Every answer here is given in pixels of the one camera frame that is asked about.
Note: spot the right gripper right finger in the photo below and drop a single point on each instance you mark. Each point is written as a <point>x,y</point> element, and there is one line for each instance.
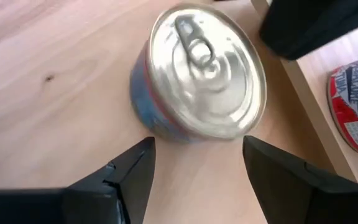
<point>297,196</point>

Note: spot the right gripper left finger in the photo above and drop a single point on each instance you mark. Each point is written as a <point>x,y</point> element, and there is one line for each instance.
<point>104,199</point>

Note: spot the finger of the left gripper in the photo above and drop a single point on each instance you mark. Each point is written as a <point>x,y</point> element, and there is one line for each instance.
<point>306,25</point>

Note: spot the red label albacore tuna can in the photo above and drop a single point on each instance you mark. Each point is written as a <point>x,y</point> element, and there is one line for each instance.
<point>353,105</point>

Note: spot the blue red label salmon can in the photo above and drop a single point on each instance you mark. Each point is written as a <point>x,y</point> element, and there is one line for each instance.
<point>197,74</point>

